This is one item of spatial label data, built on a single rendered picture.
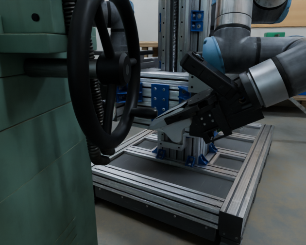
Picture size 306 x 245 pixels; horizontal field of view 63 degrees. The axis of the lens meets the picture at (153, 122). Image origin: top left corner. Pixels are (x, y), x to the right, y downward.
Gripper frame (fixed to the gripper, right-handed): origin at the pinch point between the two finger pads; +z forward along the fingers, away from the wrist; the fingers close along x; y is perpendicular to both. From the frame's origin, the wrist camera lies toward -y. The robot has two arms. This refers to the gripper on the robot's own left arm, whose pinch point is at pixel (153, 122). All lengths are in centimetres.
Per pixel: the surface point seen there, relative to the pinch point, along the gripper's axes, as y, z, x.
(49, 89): -16.5, 18.1, 0.5
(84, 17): -19.5, -5.2, -15.3
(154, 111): -1.8, -0.9, 1.3
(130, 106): -4.7, 4.2, 3.5
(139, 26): -68, 82, 331
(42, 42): -21.5, 5.1, -11.0
